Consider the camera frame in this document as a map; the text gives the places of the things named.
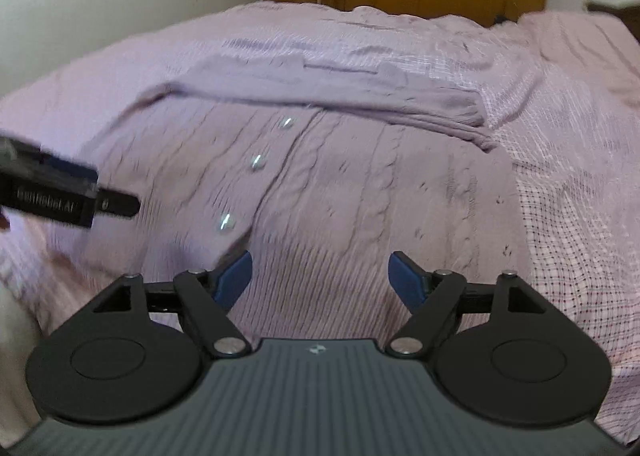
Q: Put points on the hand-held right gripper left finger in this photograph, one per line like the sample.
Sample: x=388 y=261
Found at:
x=235 y=276

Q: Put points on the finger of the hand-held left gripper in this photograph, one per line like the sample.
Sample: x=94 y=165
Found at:
x=120 y=205

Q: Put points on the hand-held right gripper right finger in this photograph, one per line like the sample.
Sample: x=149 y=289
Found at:
x=405 y=281

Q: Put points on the lilac knit cardigan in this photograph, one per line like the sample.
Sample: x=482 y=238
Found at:
x=340 y=186

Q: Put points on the pink checked bed sheet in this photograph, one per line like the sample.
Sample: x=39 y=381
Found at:
x=575 y=136

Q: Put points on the dark wooden headboard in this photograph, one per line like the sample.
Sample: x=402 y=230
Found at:
x=617 y=16

